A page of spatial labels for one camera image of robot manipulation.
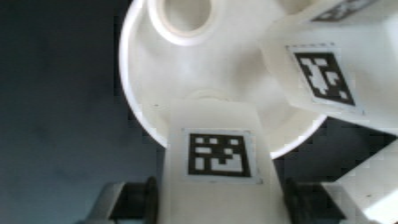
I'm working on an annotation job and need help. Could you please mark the white stool leg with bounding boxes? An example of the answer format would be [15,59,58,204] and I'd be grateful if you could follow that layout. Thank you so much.
[157,100,291,224]
[262,0,398,136]

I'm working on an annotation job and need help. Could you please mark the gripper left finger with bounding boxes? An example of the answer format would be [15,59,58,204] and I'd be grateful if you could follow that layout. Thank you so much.
[76,177,159,224]

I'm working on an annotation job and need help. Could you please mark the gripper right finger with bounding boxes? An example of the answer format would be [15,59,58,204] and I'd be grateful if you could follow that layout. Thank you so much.
[284,178,346,224]

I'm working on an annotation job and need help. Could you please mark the white U-shaped fence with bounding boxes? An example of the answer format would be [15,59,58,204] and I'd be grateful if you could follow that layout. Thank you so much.
[321,140,398,224]

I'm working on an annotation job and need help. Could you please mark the white round stool seat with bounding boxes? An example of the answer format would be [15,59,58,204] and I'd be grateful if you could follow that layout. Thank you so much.
[118,0,324,157]

